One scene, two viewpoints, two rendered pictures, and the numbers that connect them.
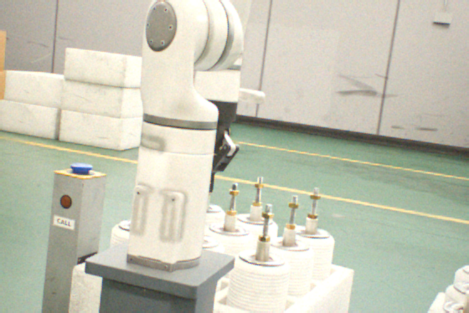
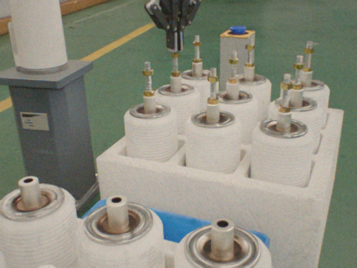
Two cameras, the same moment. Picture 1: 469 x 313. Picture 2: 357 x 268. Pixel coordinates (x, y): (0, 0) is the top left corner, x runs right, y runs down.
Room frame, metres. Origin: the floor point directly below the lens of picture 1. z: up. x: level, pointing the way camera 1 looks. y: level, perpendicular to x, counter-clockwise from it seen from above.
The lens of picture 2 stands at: (1.05, -0.80, 0.53)
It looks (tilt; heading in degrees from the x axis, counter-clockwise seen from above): 24 degrees down; 89
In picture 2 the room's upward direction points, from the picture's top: 2 degrees counter-clockwise
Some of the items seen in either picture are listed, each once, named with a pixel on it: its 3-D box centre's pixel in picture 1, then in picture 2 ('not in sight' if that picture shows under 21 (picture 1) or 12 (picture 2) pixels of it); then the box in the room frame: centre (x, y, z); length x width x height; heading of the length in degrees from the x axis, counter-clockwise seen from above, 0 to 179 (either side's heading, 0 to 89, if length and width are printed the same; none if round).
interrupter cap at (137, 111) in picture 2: (261, 259); (150, 110); (1.01, -0.07, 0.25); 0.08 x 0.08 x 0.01
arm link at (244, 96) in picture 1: (226, 81); not in sight; (1.08, 0.02, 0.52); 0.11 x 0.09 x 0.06; 131
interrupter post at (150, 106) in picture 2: (262, 250); (150, 104); (1.01, -0.07, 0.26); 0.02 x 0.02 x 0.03
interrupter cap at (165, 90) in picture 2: (197, 241); (176, 90); (1.06, 0.04, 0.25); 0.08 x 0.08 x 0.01
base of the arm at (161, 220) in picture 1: (172, 192); (37, 25); (0.80, 0.07, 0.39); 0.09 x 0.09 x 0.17; 72
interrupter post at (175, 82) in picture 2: not in sight; (176, 83); (1.06, 0.04, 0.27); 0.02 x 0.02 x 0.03
